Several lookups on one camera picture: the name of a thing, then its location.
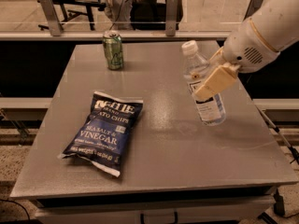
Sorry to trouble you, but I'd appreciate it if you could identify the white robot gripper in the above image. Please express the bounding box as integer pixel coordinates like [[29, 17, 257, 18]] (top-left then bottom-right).
[[192, 18, 280, 101]]

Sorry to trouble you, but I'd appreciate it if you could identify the clear plastic water bottle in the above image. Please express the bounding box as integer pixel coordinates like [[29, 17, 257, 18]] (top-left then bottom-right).
[[181, 39, 227, 127]]

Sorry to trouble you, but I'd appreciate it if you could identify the black tripod leg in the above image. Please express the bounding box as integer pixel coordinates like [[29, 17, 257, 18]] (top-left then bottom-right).
[[257, 107, 299, 164]]

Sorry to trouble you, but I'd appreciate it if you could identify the green soda can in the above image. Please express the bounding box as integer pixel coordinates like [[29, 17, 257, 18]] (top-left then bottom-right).
[[103, 30, 124, 70]]

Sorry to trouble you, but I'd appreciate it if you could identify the grey metal table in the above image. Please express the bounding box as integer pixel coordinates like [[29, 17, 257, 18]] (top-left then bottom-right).
[[11, 42, 298, 224]]

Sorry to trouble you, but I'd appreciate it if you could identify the person in light trousers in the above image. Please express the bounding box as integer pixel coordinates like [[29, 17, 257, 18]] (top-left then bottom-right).
[[105, 0, 142, 30]]

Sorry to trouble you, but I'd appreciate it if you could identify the blue potato chips bag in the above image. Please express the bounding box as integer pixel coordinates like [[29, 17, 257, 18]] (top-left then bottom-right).
[[60, 91, 143, 177]]

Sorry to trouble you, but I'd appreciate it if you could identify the right metal railing bracket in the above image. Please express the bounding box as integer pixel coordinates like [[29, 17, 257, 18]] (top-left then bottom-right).
[[244, 0, 263, 19]]

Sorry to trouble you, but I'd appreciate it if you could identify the metal railing bracket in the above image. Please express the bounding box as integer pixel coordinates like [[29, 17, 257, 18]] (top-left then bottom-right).
[[244, 0, 263, 19], [165, 0, 178, 36], [39, 0, 63, 36]]

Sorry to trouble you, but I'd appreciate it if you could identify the middle metal railing bracket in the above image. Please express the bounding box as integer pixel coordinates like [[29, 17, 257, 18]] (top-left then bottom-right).
[[165, 0, 178, 36]]

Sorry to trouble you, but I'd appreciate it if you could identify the left metal railing bracket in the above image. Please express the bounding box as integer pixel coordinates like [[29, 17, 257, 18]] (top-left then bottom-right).
[[39, 0, 63, 36]]

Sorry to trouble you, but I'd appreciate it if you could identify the black floor cable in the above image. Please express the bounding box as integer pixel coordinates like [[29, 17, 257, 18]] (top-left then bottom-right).
[[0, 198, 32, 222]]

